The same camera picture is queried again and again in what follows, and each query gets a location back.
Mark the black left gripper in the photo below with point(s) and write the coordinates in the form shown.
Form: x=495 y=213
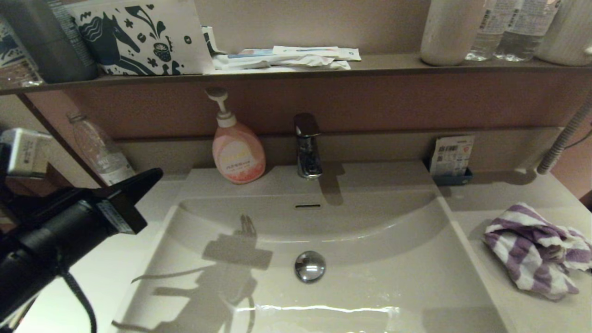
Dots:
x=78 y=231

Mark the chrome faucet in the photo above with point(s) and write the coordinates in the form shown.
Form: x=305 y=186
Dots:
x=309 y=157

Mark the purple white striped towel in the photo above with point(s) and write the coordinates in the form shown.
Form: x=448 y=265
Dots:
x=522 y=259

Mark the white ceramic sink basin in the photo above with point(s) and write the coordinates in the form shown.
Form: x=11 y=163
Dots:
x=370 y=296

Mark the clear bottle with white label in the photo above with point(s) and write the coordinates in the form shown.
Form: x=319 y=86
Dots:
x=99 y=148

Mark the pink soap pump bottle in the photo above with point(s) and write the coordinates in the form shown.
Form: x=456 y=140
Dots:
x=238 y=157

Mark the white box with horse print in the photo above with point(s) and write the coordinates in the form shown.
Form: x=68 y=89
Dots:
x=138 y=41

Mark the small white printed packet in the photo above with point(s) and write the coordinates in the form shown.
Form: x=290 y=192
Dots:
x=210 y=41

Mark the dark grey cylindrical bottle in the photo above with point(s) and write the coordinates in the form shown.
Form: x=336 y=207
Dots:
x=41 y=41

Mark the blue white sachet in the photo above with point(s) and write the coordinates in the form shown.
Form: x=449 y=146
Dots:
x=252 y=54

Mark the crumpled white plastic wrapper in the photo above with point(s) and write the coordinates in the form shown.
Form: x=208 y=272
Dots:
x=286 y=64

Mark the chrome drain stopper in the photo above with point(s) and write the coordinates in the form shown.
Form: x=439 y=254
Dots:
x=310 y=266

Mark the white toothbrush packet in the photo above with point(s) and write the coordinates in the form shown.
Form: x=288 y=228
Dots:
x=319 y=52

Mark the dark blue card holder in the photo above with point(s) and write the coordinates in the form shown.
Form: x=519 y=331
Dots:
x=451 y=180

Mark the white cylindrical cup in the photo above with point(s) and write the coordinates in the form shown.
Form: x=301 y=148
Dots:
x=448 y=32

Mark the clear labelled water bottle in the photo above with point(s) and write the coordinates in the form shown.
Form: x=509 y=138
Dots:
x=522 y=32
x=485 y=37

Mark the white ribbed container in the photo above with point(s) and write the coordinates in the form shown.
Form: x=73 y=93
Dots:
x=566 y=32

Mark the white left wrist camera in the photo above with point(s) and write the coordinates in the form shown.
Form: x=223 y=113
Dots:
x=25 y=152

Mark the brown wall shelf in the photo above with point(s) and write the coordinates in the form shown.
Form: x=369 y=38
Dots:
x=393 y=64

